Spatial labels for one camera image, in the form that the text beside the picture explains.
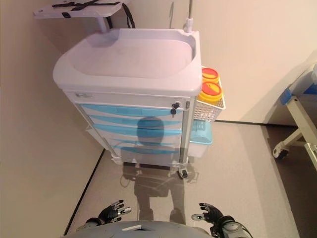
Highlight white medical cart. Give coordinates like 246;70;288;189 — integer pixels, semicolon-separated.
53;28;202;179

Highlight yellow sharps container red lid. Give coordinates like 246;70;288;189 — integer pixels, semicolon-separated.
202;67;221;84
197;81;224;104

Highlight white perforated side basket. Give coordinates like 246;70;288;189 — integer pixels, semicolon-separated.
192;65;227;123

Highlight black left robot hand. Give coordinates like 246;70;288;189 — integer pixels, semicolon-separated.
98;199;132;225

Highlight blue fronted cart drawer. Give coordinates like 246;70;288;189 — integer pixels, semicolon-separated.
76;104;185;119
90;123;183;136
85;114;184;127

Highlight cart caster wheel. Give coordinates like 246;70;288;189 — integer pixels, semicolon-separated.
110;153;123;165
177;166;190;179

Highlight grey IV pole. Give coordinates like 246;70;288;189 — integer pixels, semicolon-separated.
183;0;196;34

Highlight hospital bed frame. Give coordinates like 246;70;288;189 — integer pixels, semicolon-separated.
272;51;317;161

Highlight tall blue striped cart drawer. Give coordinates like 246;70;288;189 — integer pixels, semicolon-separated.
104;135;182;166

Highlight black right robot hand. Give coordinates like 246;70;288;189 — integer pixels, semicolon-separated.
192;202;235;228

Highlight black straps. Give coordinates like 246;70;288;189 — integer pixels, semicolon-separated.
52;0;136;28

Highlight black cart keys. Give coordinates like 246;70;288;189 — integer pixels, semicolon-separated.
170;102;182;117

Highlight blue lidded waste bin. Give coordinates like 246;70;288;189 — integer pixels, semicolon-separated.
189;119;214;159

